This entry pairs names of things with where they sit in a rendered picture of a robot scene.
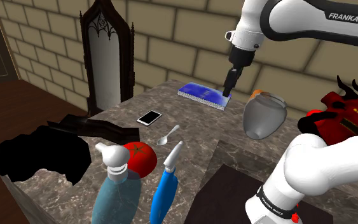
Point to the silver spoon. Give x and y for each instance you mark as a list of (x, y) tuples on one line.
[(162, 141)]

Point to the blue book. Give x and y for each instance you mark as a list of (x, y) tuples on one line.
[(203, 93)]

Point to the teal bottle with white pump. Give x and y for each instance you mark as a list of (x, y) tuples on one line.
[(116, 192)]

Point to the dark brown wavy slab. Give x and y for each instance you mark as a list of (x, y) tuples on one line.
[(104, 128)]

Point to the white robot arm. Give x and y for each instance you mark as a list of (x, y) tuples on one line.
[(321, 161)]

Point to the white smartphone with black screen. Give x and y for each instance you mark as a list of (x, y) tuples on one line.
[(149, 118)]

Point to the black lumpy object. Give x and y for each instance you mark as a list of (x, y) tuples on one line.
[(42, 155)]

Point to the red and black horned figure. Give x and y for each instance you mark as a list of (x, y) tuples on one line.
[(349, 121)]

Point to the dark robot stand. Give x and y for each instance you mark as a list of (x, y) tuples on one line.
[(225, 198)]

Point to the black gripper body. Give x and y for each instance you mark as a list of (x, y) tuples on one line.
[(241, 57)]

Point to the blue bottle with grey cap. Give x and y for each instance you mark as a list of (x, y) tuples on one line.
[(164, 192)]

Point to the red tomato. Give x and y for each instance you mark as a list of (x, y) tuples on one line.
[(143, 158)]

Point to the grey vase with orange rim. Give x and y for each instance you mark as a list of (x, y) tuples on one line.
[(264, 118)]

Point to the dark wood gothic standing mirror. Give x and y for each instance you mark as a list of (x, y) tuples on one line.
[(107, 59)]

